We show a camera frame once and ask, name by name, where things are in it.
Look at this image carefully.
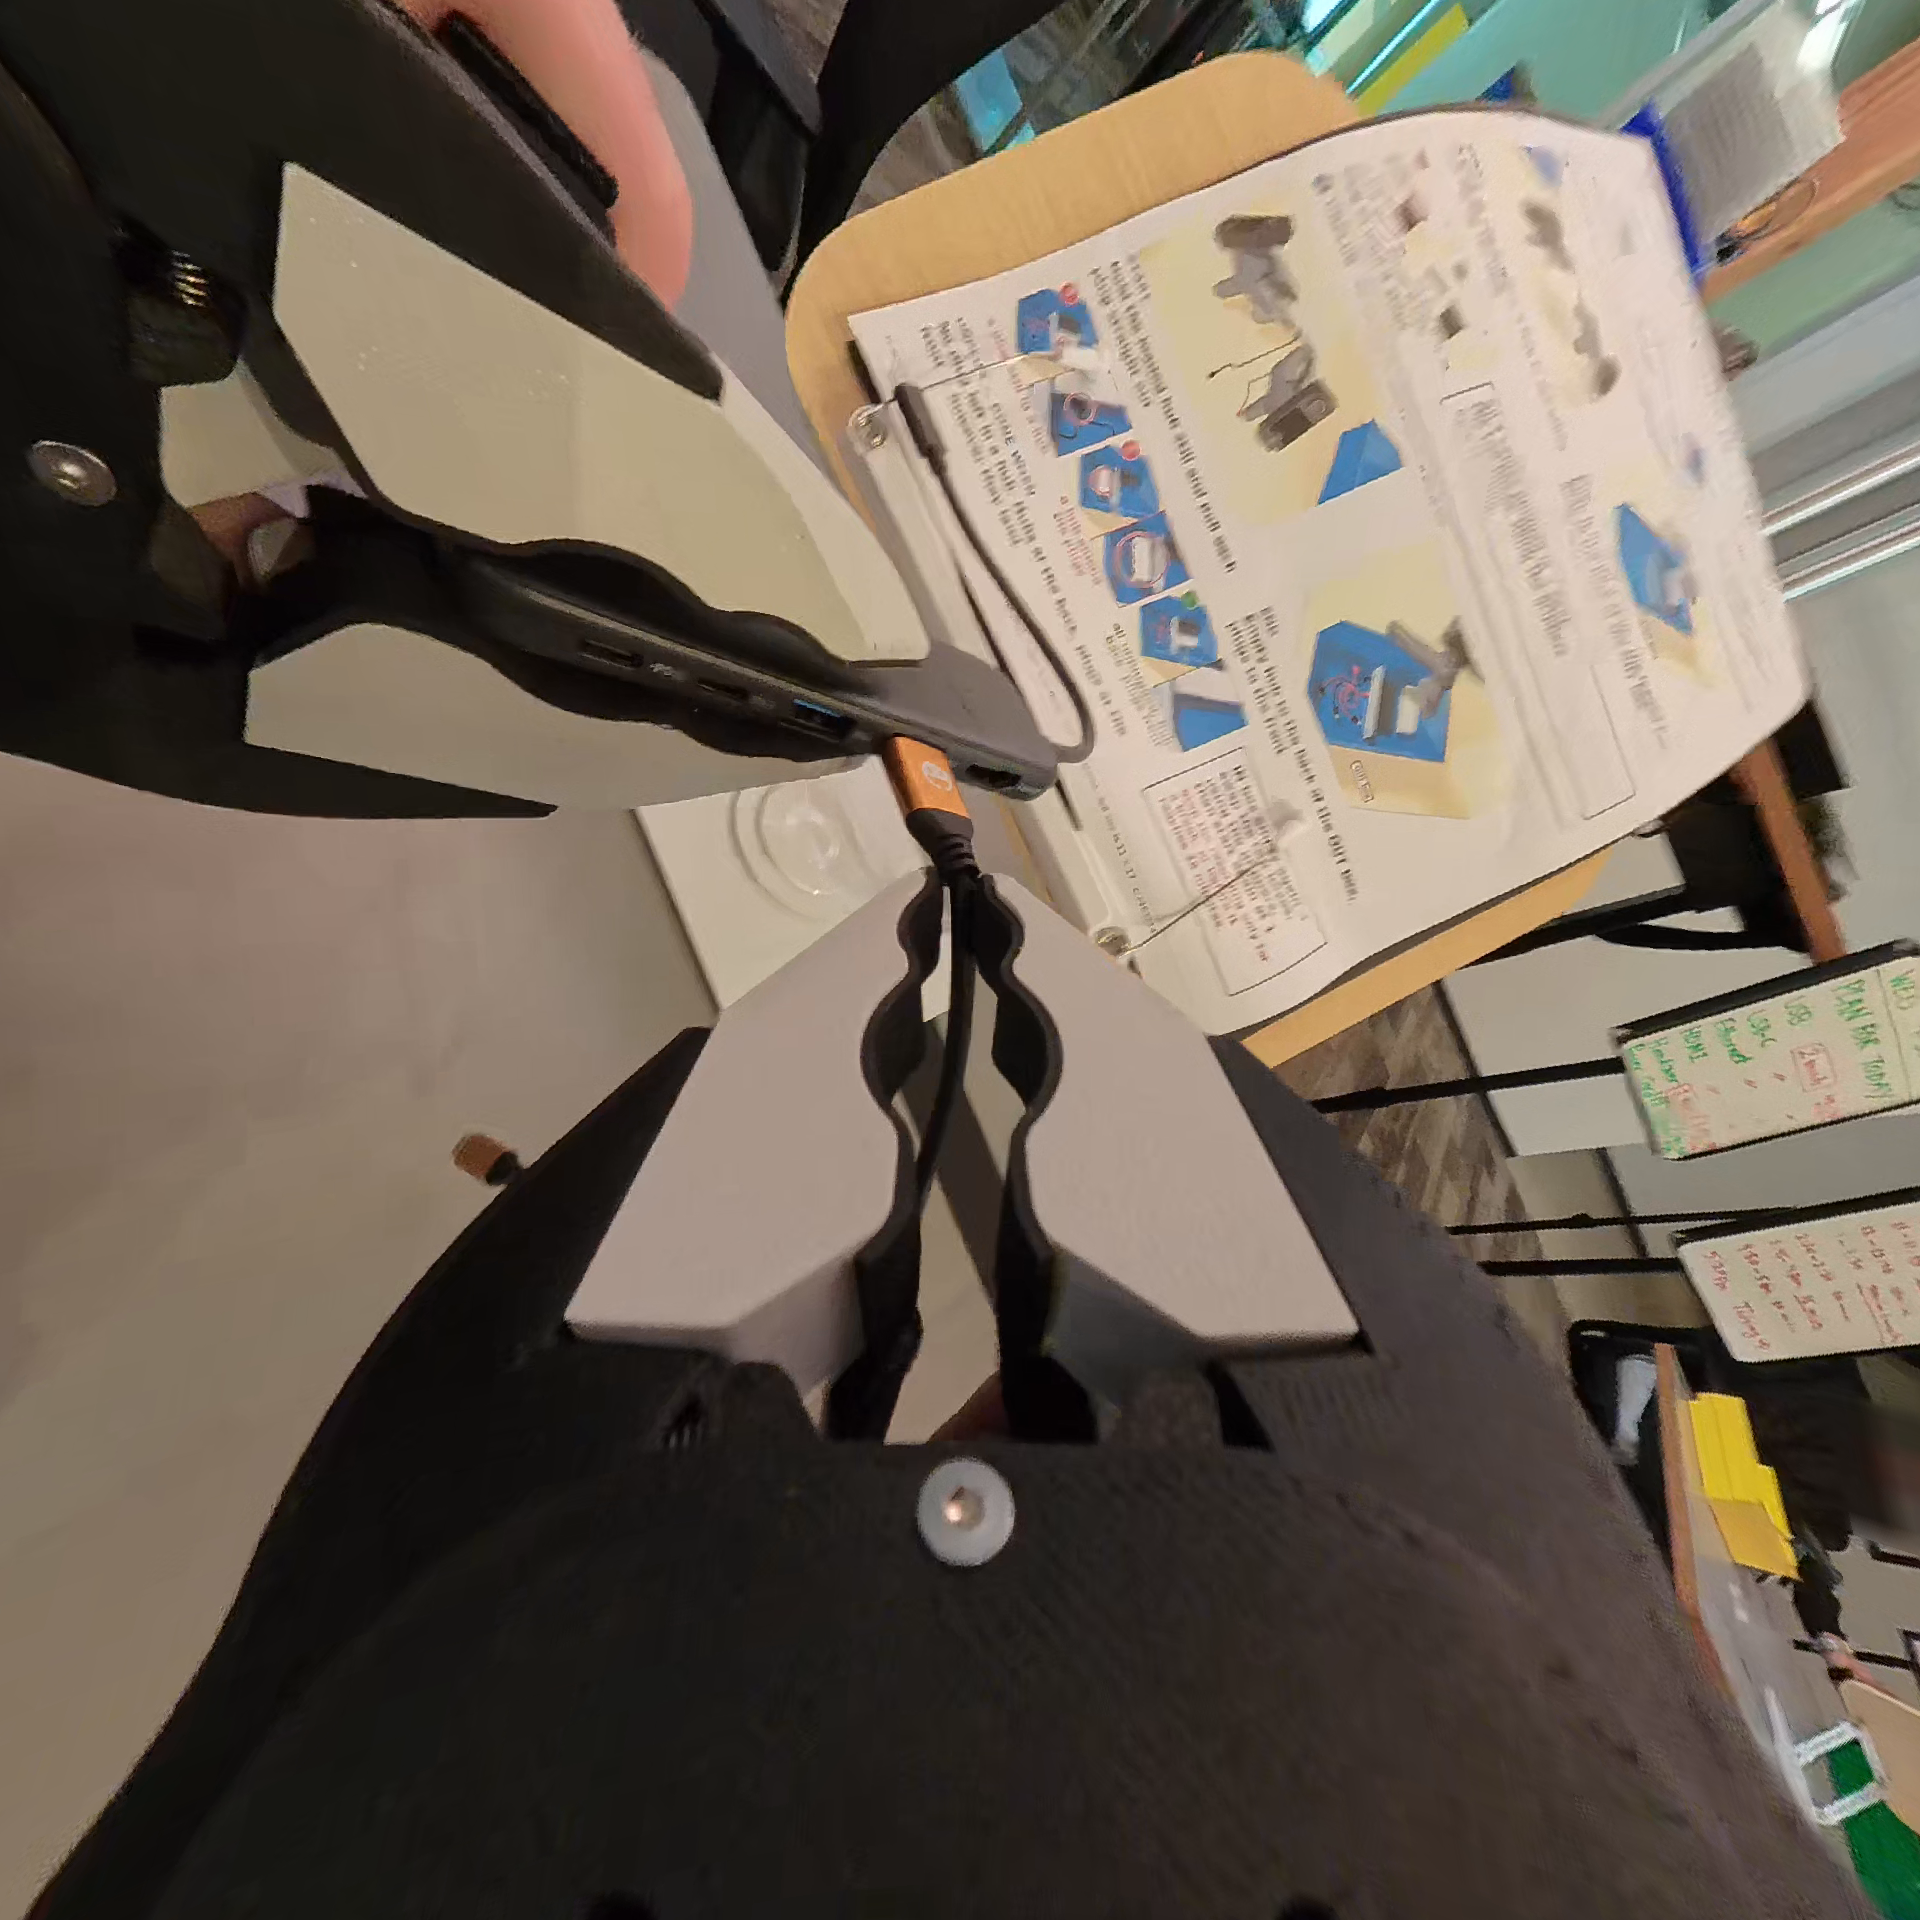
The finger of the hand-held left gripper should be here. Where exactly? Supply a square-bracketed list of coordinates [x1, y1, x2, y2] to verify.
[235, 585, 647, 819]
[272, 168, 937, 674]

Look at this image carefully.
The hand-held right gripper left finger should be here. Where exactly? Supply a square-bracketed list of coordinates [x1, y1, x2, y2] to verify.
[565, 881, 937, 1435]

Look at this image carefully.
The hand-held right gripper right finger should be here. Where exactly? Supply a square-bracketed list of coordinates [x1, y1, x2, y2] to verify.
[977, 881, 1359, 1443]

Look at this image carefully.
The slim black usb hub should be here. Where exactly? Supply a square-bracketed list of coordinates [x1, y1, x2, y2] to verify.
[361, 497, 1059, 801]

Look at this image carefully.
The orange usb cable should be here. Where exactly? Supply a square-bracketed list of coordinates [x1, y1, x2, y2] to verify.
[451, 737, 977, 1435]

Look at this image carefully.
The slim hub black cable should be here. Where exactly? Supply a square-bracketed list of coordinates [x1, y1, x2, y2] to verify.
[891, 375, 1097, 768]

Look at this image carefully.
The person's left hand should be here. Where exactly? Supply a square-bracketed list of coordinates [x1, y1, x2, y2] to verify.
[480, 0, 701, 302]

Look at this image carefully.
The white easel board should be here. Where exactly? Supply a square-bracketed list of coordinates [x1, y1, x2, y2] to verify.
[1621, 956, 1920, 1161]
[1676, 1200, 1920, 1367]

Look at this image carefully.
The yellow plastic bin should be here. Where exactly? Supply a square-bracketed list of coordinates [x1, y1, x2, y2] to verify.
[1687, 1398, 1801, 1587]

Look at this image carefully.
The printed instruction sheet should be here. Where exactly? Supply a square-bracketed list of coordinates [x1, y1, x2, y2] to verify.
[850, 105, 1811, 1038]

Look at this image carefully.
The wooden work table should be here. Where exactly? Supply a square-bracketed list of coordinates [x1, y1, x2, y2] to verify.
[1650, 1351, 1920, 1817]

